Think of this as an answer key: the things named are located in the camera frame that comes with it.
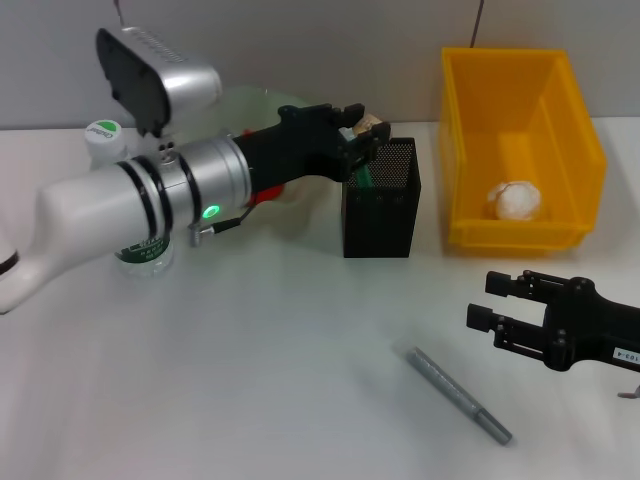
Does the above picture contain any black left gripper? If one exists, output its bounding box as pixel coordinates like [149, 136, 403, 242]
[233, 102, 393, 195]

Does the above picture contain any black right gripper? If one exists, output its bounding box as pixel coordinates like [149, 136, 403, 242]
[465, 268, 640, 374]

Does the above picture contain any small tan eraser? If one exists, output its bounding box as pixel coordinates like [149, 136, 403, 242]
[352, 114, 385, 137]

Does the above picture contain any orange fruit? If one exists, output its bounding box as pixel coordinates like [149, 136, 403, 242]
[243, 128, 287, 207]

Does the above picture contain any grey marker pen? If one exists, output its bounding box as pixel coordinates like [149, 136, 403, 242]
[404, 347, 514, 446]

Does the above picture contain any white paper ball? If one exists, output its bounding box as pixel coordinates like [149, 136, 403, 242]
[483, 180, 544, 221]

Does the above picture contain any clear green-label water bottle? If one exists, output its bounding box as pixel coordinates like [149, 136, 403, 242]
[83, 118, 176, 280]

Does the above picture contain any translucent wavy glass fruit plate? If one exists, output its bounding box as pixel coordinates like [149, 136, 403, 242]
[217, 85, 346, 239]

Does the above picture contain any black mesh pen holder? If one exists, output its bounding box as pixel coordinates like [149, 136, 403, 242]
[342, 136, 424, 260]

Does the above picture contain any yellow plastic storage bin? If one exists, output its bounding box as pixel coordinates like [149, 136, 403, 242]
[439, 47, 609, 256]

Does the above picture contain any left gripper cable with plug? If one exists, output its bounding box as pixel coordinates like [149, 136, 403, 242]
[187, 203, 257, 247]

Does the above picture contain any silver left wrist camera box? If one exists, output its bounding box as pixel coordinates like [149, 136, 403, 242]
[95, 27, 223, 139]

